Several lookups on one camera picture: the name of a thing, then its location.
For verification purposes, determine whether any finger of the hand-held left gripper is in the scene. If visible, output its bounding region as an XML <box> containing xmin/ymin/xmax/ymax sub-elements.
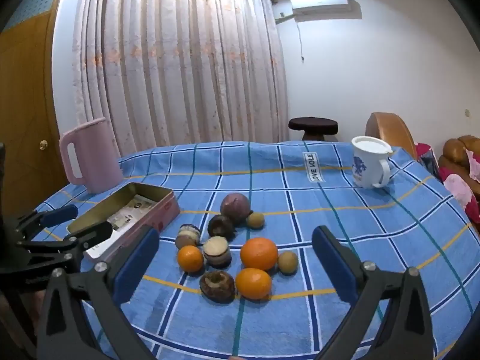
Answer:
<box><xmin>17</xmin><ymin>204</ymin><xmax>79</xmax><ymax>234</ymax></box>
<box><xmin>64</xmin><ymin>221</ymin><xmax>113</xmax><ymax>251</ymax></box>

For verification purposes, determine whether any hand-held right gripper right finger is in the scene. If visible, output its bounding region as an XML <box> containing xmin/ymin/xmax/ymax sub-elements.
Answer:
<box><xmin>312</xmin><ymin>226</ymin><xmax>436</xmax><ymax>360</ymax></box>

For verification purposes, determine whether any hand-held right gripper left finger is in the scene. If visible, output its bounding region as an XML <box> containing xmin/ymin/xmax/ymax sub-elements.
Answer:
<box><xmin>35</xmin><ymin>226</ymin><xmax>161</xmax><ymax>360</ymax></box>

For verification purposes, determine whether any small orange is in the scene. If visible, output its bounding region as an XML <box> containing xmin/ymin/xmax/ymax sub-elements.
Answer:
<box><xmin>177</xmin><ymin>245</ymin><xmax>204</xmax><ymax>273</ymax></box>

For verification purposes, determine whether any brown water chestnut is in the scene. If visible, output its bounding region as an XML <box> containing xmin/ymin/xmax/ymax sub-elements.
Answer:
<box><xmin>202</xmin><ymin>236</ymin><xmax>232</xmax><ymax>269</ymax></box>
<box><xmin>199</xmin><ymin>271</ymin><xmax>236</xmax><ymax>302</ymax></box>
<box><xmin>175</xmin><ymin>224</ymin><xmax>201</xmax><ymax>250</ymax></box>

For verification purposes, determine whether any pink metal tin box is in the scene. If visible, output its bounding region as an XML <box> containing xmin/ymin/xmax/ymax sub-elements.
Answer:
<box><xmin>66</xmin><ymin>182</ymin><xmax>181</xmax><ymax>262</ymax></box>

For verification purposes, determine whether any large orange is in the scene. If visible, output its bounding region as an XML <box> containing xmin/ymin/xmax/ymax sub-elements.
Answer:
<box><xmin>240</xmin><ymin>237</ymin><xmax>279</xmax><ymax>271</ymax></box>

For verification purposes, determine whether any medium orange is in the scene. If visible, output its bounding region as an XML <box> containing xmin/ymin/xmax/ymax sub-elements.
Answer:
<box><xmin>235</xmin><ymin>268</ymin><xmax>272</xmax><ymax>301</ymax></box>

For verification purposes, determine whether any dark brown passion fruit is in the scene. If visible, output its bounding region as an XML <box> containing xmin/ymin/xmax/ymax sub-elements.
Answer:
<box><xmin>207</xmin><ymin>214</ymin><xmax>237</xmax><ymax>240</ymax></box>

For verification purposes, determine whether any purple passion fruit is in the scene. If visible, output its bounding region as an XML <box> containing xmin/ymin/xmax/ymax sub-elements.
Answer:
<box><xmin>220</xmin><ymin>193</ymin><xmax>251</xmax><ymax>227</ymax></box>

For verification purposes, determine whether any printed paper leaflet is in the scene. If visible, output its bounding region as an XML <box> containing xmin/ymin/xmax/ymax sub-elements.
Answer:
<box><xmin>107</xmin><ymin>194</ymin><xmax>157</xmax><ymax>231</ymax></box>

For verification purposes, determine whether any blue plaid tablecloth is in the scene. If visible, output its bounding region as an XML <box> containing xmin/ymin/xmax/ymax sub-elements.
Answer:
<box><xmin>32</xmin><ymin>140</ymin><xmax>480</xmax><ymax>360</ymax></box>

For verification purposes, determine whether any pink electric kettle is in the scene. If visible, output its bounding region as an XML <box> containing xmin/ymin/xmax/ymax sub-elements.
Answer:
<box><xmin>59</xmin><ymin>117</ymin><xmax>124</xmax><ymax>194</ymax></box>

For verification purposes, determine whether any white printed mug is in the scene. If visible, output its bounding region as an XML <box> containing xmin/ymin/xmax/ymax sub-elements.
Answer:
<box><xmin>351</xmin><ymin>136</ymin><xmax>394</xmax><ymax>190</ymax></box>

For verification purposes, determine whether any white tablecloth label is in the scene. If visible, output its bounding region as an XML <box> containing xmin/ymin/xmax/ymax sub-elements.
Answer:
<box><xmin>302</xmin><ymin>152</ymin><xmax>319</xmax><ymax>182</ymax></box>

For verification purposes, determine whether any wooden door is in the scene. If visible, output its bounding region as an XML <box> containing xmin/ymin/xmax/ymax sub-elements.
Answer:
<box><xmin>0</xmin><ymin>11</ymin><xmax>61</xmax><ymax>220</ymax></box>

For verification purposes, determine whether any white mug lid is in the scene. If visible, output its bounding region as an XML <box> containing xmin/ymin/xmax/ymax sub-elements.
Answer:
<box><xmin>351</xmin><ymin>136</ymin><xmax>391</xmax><ymax>155</ymax></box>

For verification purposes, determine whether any dark round stool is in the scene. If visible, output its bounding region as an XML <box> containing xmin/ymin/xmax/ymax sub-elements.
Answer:
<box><xmin>288</xmin><ymin>117</ymin><xmax>339</xmax><ymax>142</ymax></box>

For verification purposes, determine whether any wooden chair back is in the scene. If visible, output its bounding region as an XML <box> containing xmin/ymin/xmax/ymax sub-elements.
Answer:
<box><xmin>365</xmin><ymin>112</ymin><xmax>418</xmax><ymax>158</ymax></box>

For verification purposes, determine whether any brown leather sofa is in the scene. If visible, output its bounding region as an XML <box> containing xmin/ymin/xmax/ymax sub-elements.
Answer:
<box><xmin>438</xmin><ymin>135</ymin><xmax>480</xmax><ymax>199</ymax></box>

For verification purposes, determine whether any beige floral curtain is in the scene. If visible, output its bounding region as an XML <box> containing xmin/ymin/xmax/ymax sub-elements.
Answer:
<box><xmin>72</xmin><ymin>0</ymin><xmax>289</xmax><ymax>158</ymax></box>

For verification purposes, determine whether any white air conditioner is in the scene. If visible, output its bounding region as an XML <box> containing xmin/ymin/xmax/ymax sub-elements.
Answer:
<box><xmin>289</xmin><ymin>0</ymin><xmax>362</xmax><ymax>19</ymax></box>

